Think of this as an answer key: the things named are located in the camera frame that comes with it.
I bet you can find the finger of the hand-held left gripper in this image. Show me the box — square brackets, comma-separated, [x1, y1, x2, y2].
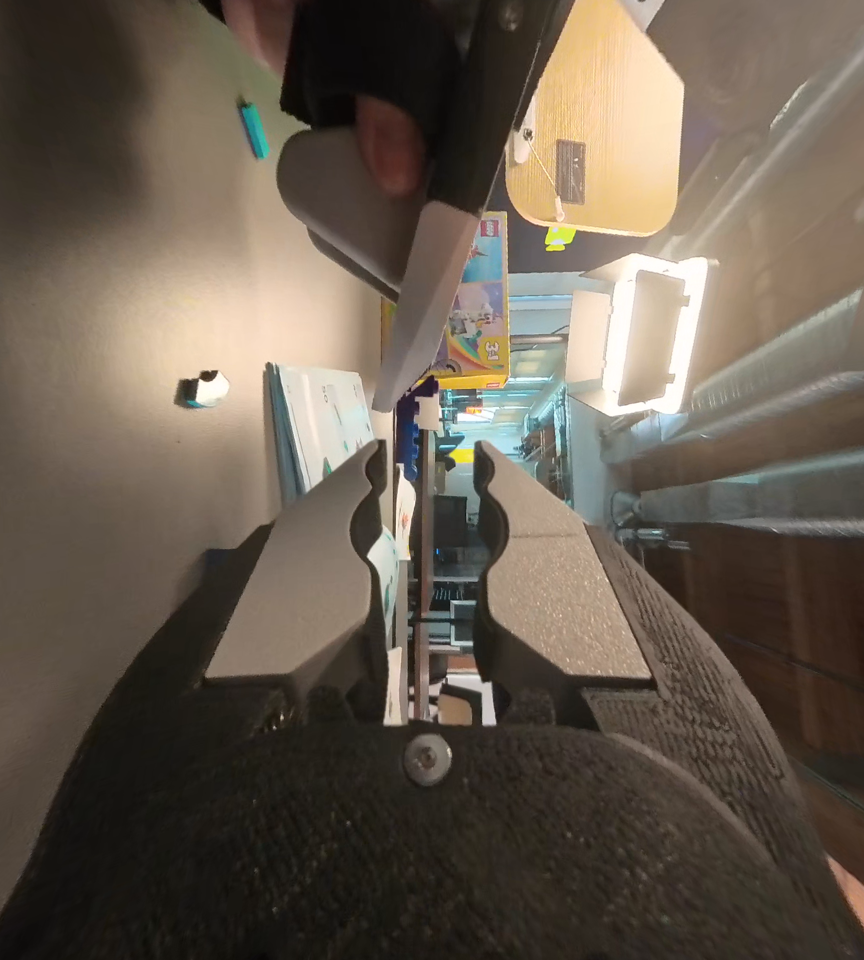
[370, 199, 482, 414]

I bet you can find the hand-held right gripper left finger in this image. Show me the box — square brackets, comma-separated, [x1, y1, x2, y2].
[205, 438, 391, 684]

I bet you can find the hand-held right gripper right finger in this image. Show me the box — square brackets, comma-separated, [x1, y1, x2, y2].
[473, 440, 659, 684]

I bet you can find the small blue purple lego assembly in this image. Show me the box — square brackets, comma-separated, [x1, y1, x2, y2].
[394, 375, 442, 481]

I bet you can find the yellow lego set box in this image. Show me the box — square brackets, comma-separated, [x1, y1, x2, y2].
[381, 211, 509, 389]

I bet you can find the open lego instruction booklet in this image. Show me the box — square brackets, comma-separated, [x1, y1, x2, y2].
[265, 362, 384, 505]

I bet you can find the white and teal lego piece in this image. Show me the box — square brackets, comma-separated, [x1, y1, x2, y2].
[175, 369, 231, 410]

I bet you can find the teal lego brick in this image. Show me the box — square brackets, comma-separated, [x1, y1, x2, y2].
[237, 97, 268, 160]

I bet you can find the person's left hand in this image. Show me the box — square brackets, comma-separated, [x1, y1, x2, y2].
[222, 0, 433, 198]

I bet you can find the white printed paper sheet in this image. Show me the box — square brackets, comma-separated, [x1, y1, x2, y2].
[366, 463, 419, 727]

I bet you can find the wooden board with black label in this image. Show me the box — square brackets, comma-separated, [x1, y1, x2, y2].
[505, 0, 685, 239]

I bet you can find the ceiling light fixture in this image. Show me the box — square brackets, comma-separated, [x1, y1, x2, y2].
[567, 253, 719, 418]

